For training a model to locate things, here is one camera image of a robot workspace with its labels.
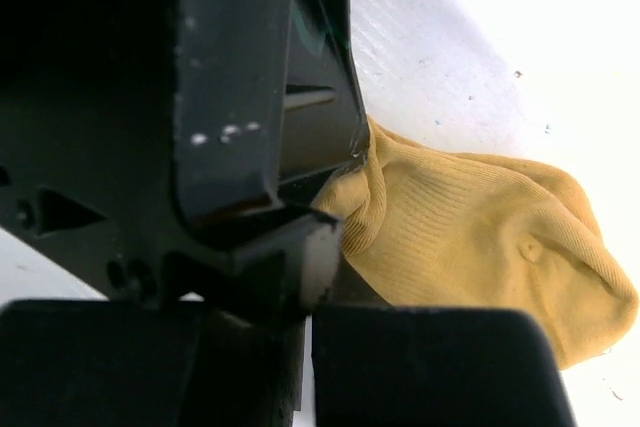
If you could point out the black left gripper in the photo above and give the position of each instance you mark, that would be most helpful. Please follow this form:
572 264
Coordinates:
155 148

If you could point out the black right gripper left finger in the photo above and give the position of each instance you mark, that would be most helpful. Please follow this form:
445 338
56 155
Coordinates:
99 363

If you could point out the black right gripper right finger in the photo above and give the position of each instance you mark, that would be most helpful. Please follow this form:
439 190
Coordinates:
385 366

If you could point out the beige sock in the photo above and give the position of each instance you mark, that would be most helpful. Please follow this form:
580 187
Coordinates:
424 227

